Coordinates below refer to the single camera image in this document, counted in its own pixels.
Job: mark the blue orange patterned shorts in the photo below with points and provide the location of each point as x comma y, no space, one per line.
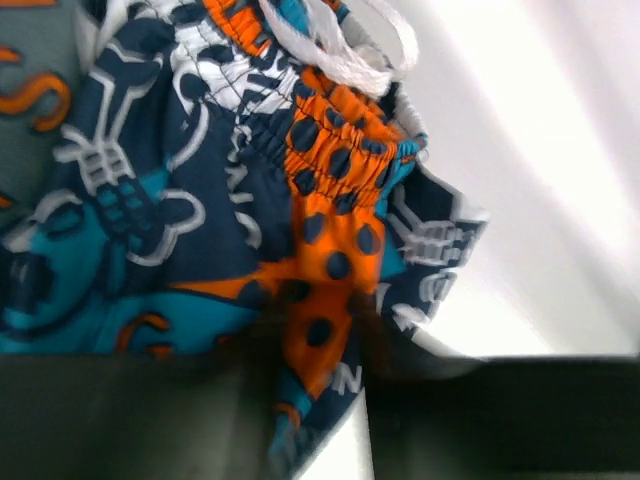
173,171

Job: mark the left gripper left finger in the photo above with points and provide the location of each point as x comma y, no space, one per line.
130,417

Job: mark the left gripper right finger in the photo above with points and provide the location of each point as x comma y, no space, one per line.
452,417

